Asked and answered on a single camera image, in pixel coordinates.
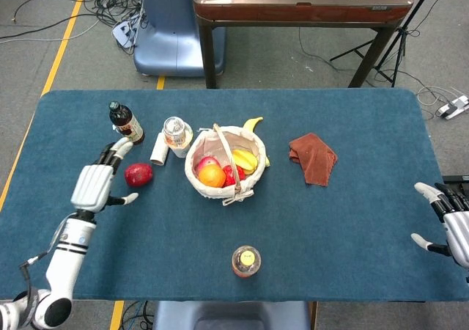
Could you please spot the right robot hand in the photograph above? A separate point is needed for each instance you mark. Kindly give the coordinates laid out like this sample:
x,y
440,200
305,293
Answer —
x,y
448,227

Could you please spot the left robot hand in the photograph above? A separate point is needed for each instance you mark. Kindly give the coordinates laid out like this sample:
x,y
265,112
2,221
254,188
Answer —
x,y
96,183

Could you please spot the orange fruit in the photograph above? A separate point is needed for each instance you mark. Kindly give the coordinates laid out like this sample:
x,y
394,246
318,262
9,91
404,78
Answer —
x,y
212,175

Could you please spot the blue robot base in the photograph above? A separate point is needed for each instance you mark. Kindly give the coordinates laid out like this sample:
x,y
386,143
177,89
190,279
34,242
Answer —
x,y
172,29

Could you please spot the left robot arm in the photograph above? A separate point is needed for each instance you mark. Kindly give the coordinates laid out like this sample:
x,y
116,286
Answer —
x,y
55,271

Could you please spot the pink apple in basket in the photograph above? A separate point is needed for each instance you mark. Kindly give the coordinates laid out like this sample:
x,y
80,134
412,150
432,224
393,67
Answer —
x,y
206,160

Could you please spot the red apple on table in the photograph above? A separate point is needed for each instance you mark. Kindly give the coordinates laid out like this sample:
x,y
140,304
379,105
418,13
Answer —
x,y
138,174

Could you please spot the black device at table edge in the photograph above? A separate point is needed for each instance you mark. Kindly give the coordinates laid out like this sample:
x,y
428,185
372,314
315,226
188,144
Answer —
x,y
458,181

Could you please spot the dark glass bottle with label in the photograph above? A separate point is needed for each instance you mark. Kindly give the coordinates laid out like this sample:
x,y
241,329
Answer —
x,y
126,124

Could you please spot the white cardboard tube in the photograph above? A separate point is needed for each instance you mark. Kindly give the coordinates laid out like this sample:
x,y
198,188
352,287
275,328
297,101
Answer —
x,y
159,149

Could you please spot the clear jar with silver lid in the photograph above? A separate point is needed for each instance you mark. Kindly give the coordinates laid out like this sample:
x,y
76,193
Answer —
x,y
179,136

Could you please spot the white power strip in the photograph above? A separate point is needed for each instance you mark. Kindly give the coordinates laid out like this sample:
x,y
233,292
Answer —
x,y
454,107

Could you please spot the red strawberry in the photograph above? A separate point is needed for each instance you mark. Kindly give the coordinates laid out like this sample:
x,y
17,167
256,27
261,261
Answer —
x,y
231,176

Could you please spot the blue table cloth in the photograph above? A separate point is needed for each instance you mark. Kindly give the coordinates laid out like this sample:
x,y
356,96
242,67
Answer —
x,y
234,227

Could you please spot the yellow starfruit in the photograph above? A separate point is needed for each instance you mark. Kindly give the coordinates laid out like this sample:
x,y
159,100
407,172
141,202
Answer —
x,y
245,159

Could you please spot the brown folded cloth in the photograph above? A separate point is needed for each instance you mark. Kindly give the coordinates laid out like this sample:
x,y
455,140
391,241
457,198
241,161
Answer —
x,y
313,159

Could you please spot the yellow banana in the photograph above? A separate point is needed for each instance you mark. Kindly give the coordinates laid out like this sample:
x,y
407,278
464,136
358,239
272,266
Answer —
x,y
252,124

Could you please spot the orange drink bottle yellow cap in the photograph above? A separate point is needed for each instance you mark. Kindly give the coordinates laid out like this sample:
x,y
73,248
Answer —
x,y
246,261

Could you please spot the grey blue robot body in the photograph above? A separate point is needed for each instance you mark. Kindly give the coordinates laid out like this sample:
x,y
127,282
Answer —
x,y
231,315

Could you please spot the black tripod stand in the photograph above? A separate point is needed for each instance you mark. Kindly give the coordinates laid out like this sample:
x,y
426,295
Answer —
x,y
399,36

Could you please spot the brown wooden mahjong table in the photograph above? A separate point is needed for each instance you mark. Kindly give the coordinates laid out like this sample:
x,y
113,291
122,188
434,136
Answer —
x,y
293,3

